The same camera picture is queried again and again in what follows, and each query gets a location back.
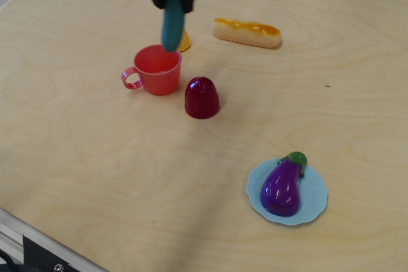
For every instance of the toy bread loaf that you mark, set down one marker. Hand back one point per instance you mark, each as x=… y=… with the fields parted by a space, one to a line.
x=246 y=33

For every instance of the pink plastic cup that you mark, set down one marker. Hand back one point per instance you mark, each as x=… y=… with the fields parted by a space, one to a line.
x=155 y=69

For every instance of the dark red toy dome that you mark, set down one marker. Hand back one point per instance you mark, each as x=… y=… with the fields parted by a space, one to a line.
x=201 y=98

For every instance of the black corner bracket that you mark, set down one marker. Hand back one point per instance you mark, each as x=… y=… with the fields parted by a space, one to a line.
x=40 y=258

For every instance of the aluminium table frame rail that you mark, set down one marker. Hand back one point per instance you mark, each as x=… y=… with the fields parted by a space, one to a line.
x=12 y=231

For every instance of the yellow toy corn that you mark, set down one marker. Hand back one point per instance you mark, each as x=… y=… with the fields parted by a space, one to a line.
x=185 y=43

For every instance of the light blue plate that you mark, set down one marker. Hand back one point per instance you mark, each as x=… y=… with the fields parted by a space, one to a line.
x=313 y=194

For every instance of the purple toy eggplant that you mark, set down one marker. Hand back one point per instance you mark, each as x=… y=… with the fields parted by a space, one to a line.
x=280 y=194

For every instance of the green toy cucumber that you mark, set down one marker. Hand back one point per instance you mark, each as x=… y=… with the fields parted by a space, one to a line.
x=173 y=25

